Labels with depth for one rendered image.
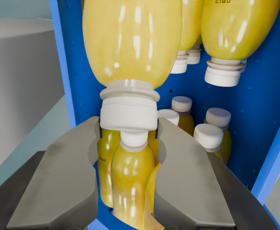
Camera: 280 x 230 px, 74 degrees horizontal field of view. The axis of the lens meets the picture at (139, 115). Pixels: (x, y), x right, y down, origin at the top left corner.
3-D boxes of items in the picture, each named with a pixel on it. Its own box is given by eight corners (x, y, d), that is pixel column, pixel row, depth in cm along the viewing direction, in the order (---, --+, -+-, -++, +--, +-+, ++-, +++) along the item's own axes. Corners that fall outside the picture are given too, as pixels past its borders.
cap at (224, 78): (249, 64, 22) (244, 79, 23) (217, 58, 24) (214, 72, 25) (234, 68, 19) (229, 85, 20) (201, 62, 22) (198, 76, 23)
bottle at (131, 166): (156, 213, 37) (165, 136, 28) (140, 247, 31) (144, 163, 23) (127, 198, 40) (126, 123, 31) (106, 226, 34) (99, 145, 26)
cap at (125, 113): (166, 91, 11) (165, 119, 11) (149, 104, 15) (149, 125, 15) (102, 85, 11) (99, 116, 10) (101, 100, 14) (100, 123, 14)
